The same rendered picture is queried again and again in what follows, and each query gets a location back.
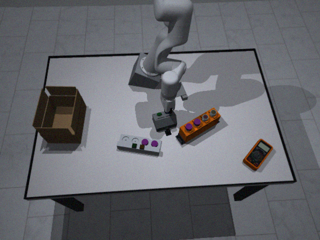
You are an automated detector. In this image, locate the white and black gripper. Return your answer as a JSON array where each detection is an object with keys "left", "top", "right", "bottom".
[{"left": 160, "top": 93, "right": 176, "bottom": 114}]

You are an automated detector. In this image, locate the grey rectangular panel with round recesses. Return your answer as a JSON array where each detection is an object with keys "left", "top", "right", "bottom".
[{"left": 116, "top": 134, "right": 162, "bottom": 155}]

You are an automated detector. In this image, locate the brown cardboard box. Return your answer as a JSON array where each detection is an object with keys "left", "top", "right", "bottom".
[{"left": 32, "top": 86, "right": 87, "bottom": 144}]

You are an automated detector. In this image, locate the grey key housing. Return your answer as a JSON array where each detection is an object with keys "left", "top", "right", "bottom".
[{"left": 152, "top": 110, "right": 177, "bottom": 136}]

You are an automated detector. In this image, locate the orange digital multimeter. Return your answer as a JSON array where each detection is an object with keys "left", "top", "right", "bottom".
[{"left": 243, "top": 139, "right": 273, "bottom": 171}]

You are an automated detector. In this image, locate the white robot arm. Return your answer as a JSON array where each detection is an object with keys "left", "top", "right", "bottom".
[{"left": 140, "top": 0, "right": 194, "bottom": 101}]

